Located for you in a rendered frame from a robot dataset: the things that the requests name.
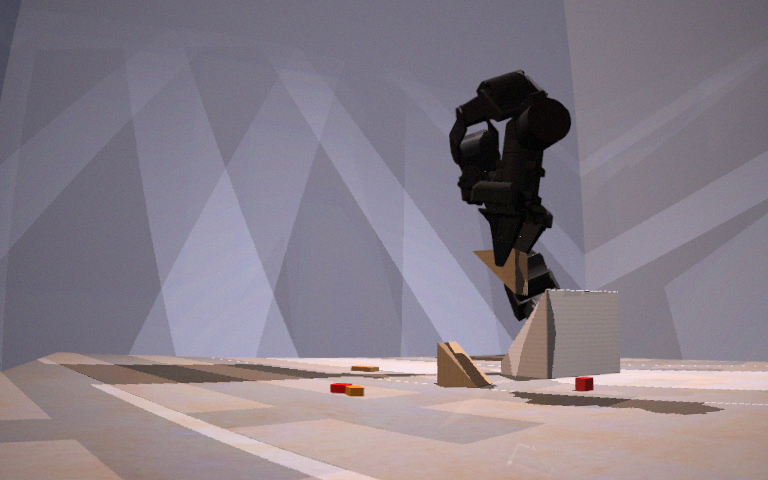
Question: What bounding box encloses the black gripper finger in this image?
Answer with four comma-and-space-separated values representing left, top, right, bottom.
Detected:
512, 223, 546, 255
478, 208, 527, 267

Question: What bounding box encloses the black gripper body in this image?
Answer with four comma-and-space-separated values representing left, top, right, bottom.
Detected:
470, 152, 554, 228

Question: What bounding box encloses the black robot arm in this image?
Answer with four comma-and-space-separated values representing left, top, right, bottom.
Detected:
449, 69, 571, 321

